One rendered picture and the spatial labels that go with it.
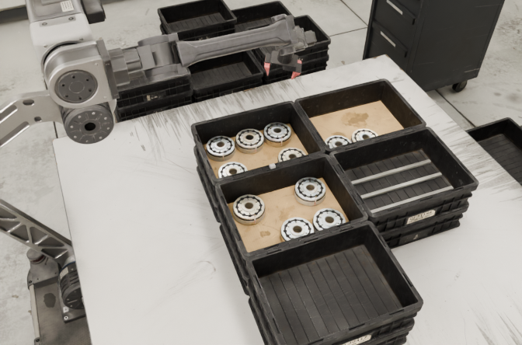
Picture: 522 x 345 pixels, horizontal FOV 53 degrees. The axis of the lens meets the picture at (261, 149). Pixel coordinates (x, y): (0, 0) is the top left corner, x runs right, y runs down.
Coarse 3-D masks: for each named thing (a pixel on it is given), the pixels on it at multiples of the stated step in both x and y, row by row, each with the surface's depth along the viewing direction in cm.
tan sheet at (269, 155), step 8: (296, 136) 197; (264, 144) 194; (288, 144) 194; (296, 144) 194; (240, 152) 191; (256, 152) 191; (264, 152) 191; (272, 152) 191; (304, 152) 191; (232, 160) 188; (240, 160) 188; (248, 160) 188; (256, 160) 188; (264, 160) 188; (272, 160) 188; (216, 168) 185; (248, 168) 185; (216, 176) 182
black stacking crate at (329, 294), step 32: (288, 256) 152; (320, 256) 158; (352, 256) 159; (384, 256) 151; (288, 288) 152; (320, 288) 152; (352, 288) 152; (384, 288) 152; (288, 320) 144; (320, 320) 145; (352, 320) 145
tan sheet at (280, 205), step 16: (272, 192) 177; (288, 192) 177; (272, 208) 172; (288, 208) 172; (304, 208) 172; (320, 208) 172; (336, 208) 172; (240, 224) 168; (256, 224) 168; (272, 224) 168; (256, 240) 163; (272, 240) 163
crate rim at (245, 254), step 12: (324, 156) 176; (276, 168) 172; (336, 168) 172; (228, 180) 168; (240, 180) 168; (216, 192) 166; (348, 192) 164; (360, 204) 161; (228, 216) 157; (336, 228) 154; (240, 240) 153; (288, 240) 151; (300, 240) 151; (240, 252) 151; (252, 252) 148; (264, 252) 148
